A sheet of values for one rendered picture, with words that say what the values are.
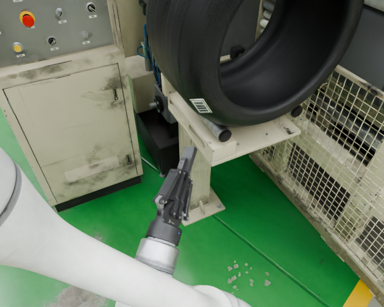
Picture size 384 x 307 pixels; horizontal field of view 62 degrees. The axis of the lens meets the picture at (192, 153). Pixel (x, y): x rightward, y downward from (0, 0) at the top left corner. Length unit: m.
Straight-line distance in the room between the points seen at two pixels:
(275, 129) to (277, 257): 0.82
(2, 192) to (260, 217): 1.71
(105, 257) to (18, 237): 0.13
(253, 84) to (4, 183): 1.01
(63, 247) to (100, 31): 1.20
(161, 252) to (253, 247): 1.16
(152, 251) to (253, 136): 0.62
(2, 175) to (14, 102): 1.24
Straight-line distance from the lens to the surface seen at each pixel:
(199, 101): 0.83
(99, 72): 1.51
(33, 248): 0.36
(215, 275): 1.71
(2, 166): 0.30
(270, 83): 1.19
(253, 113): 0.94
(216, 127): 0.99
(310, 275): 1.81
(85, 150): 1.74
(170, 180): 0.72
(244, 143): 1.12
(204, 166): 1.65
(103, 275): 0.44
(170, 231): 0.70
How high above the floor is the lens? 1.55
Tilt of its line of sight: 44 degrees down
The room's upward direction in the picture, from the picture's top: straight up
